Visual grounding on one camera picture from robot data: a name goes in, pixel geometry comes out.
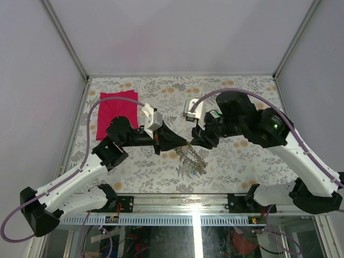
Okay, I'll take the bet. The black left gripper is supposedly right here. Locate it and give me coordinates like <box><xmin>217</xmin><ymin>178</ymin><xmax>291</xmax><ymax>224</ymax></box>
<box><xmin>121</xmin><ymin>120</ymin><xmax>189</xmax><ymax>156</ymax></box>

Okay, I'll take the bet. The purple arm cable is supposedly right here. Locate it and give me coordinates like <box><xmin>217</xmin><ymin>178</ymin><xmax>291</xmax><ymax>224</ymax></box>
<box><xmin>192</xmin><ymin>88</ymin><xmax>344</xmax><ymax>189</ymax></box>
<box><xmin>0</xmin><ymin>97</ymin><xmax>145</xmax><ymax>241</ymax></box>

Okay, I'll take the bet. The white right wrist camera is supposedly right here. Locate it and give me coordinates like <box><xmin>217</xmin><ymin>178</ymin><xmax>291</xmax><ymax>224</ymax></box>
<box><xmin>183</xmin><ymin>99</ymin><xmax>206</xmax><ymax>130</ymax></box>

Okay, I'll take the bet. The green tagged key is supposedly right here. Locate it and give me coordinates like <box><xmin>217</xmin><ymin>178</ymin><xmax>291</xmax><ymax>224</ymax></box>
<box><xmin>211</xmin><ymin>111</ymin><xmax>221</xmax><ymax>118</ymax></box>

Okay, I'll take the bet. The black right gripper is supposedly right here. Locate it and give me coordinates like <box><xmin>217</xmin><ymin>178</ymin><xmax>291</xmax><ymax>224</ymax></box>
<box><xmin>190</xmin><ymin>110</ymin><xmax>245</xmax><ymax>149</ymax></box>

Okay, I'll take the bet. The floral table mat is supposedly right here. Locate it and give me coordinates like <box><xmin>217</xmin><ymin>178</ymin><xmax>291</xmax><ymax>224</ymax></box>
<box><xmin>70</xmin><ymin>76</ymin><xmax>297</xmax><ymax>194</ymax></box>

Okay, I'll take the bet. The white slotted cable duct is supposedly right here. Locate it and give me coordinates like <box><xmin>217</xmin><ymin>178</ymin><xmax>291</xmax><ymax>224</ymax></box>
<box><xmin>60</xmin><ymin>214</ymin><xmax>258</xmax><ymax>226</ymax></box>

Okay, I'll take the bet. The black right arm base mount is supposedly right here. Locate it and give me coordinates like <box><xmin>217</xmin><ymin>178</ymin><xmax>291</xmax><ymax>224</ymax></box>
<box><xmin>225</xmin><ymin>193</ymin><xmax>269</xmax><ymax>214</ymax></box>

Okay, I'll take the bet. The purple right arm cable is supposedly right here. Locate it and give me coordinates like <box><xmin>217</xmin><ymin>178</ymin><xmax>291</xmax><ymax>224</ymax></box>
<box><xmin>192</xmin><ymin>88</ymin><xmax>344</xmax><ymax>189</ymax></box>

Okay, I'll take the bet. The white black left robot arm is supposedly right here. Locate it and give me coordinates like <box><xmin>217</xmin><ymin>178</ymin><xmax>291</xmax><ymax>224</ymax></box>
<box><xmin>19</xmin><ymin>116</ymin><xmax>187</xmax><ymax>237</ymax></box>

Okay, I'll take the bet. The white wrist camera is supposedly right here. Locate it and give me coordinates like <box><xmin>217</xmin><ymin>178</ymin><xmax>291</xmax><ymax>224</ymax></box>
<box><xmin>183</xmin><ymin>99</ymin><xmax>206</xmax><ymax>130</ymax></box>
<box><xmin>141</xmin><ymin>103</ymin><xmax>163</xmax><ymax>139</ymax></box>

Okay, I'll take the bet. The grey metal key organiser ring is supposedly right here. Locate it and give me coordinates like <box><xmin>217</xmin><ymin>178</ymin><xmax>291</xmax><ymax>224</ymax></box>
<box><xmin>174</xmin><ymin>144</ymin><xmax>209</xmax><ymax>178</ymax></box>

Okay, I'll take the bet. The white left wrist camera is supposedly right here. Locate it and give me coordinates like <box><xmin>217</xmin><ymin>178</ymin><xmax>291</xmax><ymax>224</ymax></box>
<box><xmin>141</xmin><ymin>103</ymin><xmax>163</xmax><ymax>139</ymax></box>

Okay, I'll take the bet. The aluminium front rail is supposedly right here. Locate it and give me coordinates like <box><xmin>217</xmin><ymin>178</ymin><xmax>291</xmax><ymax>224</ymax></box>
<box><xmin>41</xmin><ymin>192</ymin><xmax>330</xmax><ymax>214</ymax></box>

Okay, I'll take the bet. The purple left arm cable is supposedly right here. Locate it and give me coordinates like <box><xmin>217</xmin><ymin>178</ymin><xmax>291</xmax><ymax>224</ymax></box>
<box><xmin>0</xmin><ymin>97</ymin><xmax>145</xmax><ymax>241</ymax></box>

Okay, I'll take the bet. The red folded cloth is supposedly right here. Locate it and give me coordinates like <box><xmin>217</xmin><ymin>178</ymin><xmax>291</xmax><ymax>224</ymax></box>
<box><xmin>96</xmin><ymin>100</ymin><xmax>139</xmax><ymax>141</ymax></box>

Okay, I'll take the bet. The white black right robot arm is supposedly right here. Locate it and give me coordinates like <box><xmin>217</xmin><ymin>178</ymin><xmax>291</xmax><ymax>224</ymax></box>
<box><xmin>184</xmin><ymin>88</ymin><xmax>343</xmax><ymax>214</ymax></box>

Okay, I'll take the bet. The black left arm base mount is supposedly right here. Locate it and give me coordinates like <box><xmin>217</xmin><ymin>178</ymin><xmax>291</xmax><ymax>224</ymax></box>
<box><xmin>105</xmin><ymin>196</ymin><xmax>134</xmax><ymax>213</ymax></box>

